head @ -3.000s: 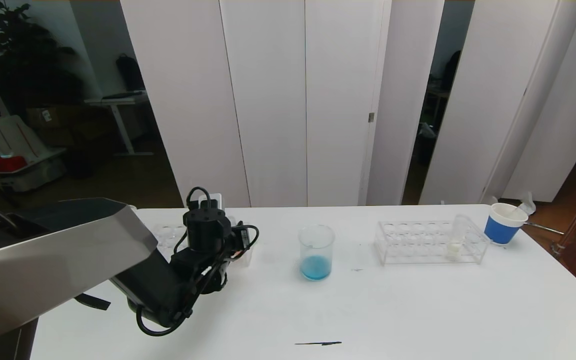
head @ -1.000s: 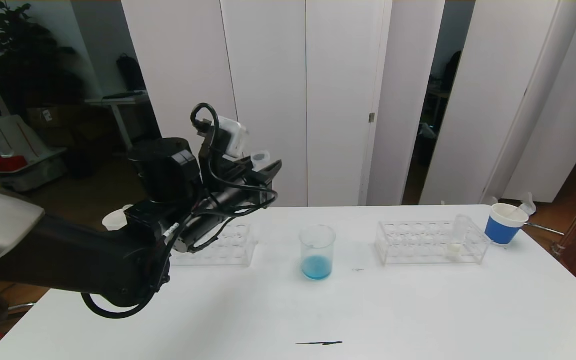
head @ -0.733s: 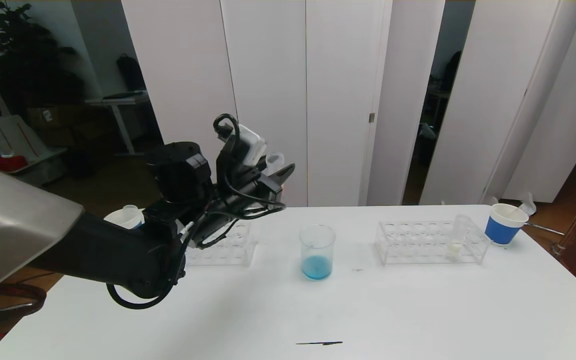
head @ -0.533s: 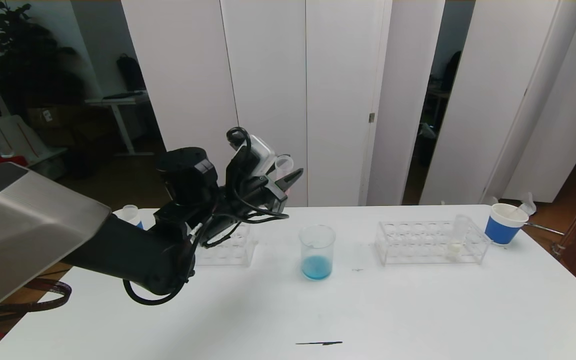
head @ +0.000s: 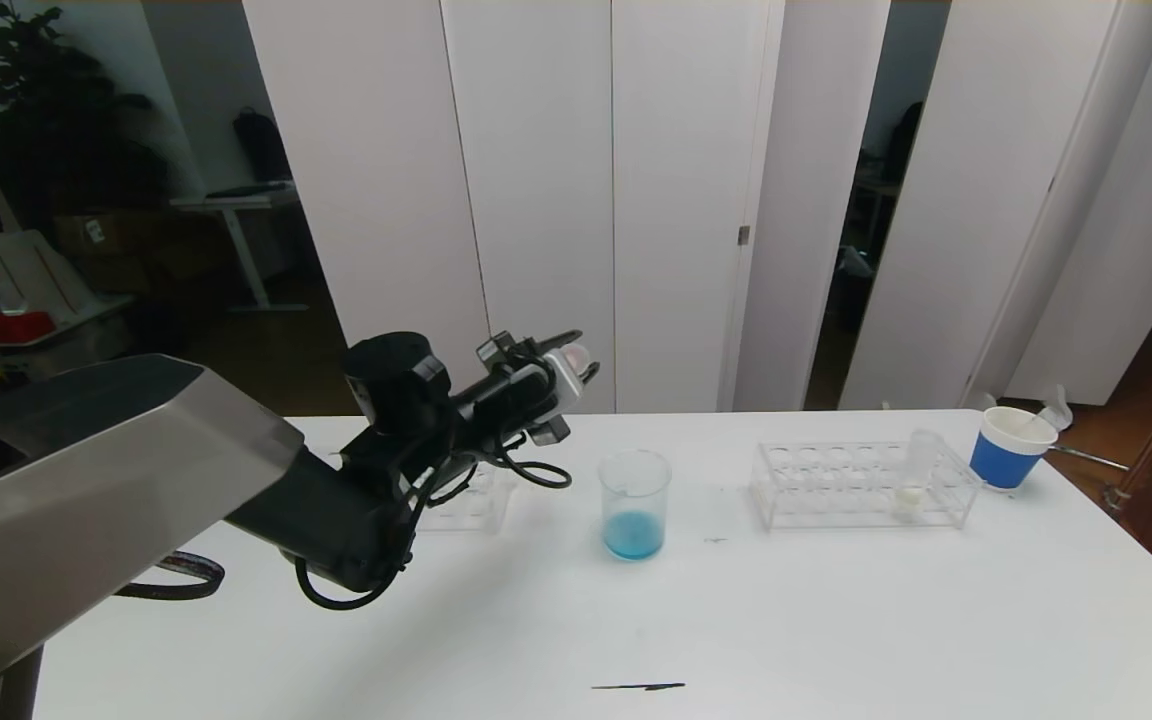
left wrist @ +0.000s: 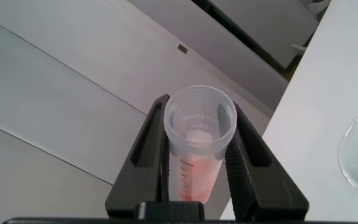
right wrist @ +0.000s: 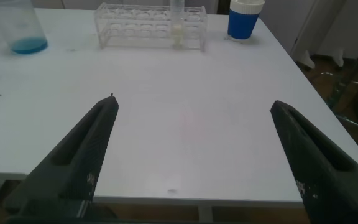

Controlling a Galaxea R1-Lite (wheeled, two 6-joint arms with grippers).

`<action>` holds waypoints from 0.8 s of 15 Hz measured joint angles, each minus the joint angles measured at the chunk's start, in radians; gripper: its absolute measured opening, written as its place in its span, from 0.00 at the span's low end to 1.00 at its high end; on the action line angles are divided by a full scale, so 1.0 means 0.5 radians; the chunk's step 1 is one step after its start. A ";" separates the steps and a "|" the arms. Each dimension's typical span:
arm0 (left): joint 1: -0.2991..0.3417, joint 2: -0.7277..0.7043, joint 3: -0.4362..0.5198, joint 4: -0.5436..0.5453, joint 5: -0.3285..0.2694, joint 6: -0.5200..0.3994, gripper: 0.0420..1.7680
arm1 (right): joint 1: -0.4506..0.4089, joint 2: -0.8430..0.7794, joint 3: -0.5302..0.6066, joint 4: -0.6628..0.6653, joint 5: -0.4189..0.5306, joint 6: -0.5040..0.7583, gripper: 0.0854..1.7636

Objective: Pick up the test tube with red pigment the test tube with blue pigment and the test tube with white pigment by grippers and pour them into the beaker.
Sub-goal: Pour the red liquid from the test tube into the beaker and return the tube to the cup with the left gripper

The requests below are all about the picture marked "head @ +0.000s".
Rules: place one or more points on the test tube with yellowish liquid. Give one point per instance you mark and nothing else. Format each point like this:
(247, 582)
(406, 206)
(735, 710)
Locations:
(914, 495)

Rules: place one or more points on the white machine base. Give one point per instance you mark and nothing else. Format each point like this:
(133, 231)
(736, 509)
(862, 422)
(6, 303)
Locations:
(46, 290)

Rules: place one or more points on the white desk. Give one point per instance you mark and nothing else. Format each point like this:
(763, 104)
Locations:
(236, 195)

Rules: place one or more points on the green potted plant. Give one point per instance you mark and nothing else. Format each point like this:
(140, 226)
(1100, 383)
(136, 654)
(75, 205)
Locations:
(46, 100)

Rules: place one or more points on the white folding screen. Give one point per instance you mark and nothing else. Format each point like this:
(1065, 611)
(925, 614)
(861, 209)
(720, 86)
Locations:
(986, 200)
(536, 200)

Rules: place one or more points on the brown cardboard box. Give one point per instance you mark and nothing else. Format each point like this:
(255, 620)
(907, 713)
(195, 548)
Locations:
(101, 245)

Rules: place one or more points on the clear acrylic tube rack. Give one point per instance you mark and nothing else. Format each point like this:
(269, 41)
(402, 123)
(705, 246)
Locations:
(491, 505)
(826, 490)

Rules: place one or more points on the clear conical test tube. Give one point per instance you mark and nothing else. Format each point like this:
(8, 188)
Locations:
(1046, 410)

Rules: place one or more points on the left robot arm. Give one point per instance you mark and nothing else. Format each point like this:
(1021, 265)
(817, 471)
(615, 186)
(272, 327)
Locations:
(116, 470)

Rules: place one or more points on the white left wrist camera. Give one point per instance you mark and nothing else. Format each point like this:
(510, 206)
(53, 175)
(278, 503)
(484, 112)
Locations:
(566, 385)

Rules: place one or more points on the test tube with red liquid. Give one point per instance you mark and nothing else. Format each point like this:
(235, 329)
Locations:
(576, 354)

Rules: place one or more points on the blue white paper cup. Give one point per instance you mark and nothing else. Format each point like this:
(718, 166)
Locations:
(1001, 462)

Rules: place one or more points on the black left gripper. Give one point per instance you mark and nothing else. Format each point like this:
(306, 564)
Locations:
(517, 362)

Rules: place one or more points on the black backpack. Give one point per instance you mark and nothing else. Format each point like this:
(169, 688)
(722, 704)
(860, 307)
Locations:
(261, 145)

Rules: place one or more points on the clear plastic beaker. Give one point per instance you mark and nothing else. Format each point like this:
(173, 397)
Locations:
(634, 535)

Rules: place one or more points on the dark office chair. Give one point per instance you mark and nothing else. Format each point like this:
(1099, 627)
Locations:
(904, 140)

